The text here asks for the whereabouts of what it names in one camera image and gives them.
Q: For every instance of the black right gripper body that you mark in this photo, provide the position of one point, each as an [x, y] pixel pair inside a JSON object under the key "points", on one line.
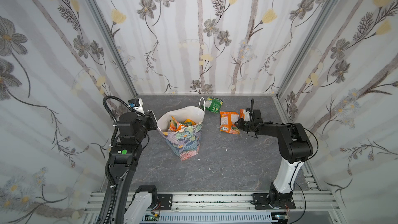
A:
{"points": [[246, 123]]}

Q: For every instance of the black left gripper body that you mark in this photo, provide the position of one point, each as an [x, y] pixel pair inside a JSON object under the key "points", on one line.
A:
{"points": [[149, 122]]}

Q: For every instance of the orange mango candy bag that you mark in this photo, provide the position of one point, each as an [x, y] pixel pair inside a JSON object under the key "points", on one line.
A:
{"points": [[227, 122], [176, 125]]}

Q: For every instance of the floral white paper bag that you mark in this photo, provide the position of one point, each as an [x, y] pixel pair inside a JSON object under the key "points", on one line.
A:
{"points": [[186, 142]]}

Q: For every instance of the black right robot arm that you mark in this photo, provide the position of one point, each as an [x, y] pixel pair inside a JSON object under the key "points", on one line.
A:
{"points": [[294, 147]]}

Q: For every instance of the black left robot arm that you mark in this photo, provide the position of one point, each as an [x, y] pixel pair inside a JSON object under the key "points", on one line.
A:
{"points": [[131, 127]]}

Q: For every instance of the small orange snack packet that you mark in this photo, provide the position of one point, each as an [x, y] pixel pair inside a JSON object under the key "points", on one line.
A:
{"points": [[242, 113]]}

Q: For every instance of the green snack packet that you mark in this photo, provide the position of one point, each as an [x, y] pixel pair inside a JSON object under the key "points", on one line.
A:
{"points": [[213, 105]]}

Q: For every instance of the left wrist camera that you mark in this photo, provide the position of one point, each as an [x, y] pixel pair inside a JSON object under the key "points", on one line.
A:
{"points": [[136, 105]]}

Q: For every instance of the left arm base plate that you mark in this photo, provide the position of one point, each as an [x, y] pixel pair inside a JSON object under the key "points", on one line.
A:
{"points": [[165, 202]]}

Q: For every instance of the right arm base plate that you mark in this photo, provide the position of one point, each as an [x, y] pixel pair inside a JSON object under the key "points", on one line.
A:
{"points": [[274, 201]]}

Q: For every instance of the white vented cable duct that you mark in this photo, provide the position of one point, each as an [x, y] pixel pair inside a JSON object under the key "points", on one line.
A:
{"points": [[211, 218]]}

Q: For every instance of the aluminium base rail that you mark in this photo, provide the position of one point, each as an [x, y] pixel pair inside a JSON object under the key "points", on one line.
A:
{"points": [[315, 206]]}

